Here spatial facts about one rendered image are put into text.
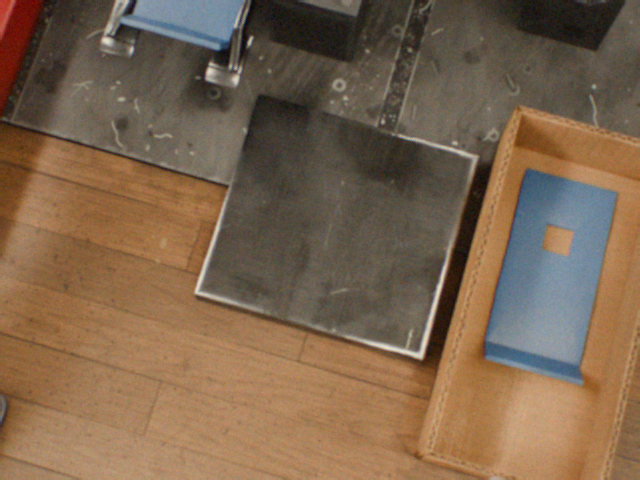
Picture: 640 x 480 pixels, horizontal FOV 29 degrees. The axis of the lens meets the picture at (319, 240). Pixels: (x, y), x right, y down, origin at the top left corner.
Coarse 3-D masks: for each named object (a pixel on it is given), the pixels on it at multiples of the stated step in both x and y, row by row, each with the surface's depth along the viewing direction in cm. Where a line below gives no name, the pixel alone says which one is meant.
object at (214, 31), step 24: (144, 0) 85; (168, 0) 85; (192, 0) 85; (216, 0) 85; (240, 0) 85; (144, 24) 82; (168, 24) 84; (192, 24) 85; (216, 24) 85; (216, 48) 81
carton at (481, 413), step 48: (528, 144) 91; (576, 144) 88; (624, 144) 86; (624, 192) 91; (480, 240) 83; (624, 240) 90; (480, 288) 89; (624, 288) 89; (480, 336) 88; (624, 336) 84; (480, 384) 87; (528, 384) 87; (576, 384) 87; (624, 384) 81; (432, 432) 80; (480, 432) 86; (528, 432) 86; (576, 432) 86
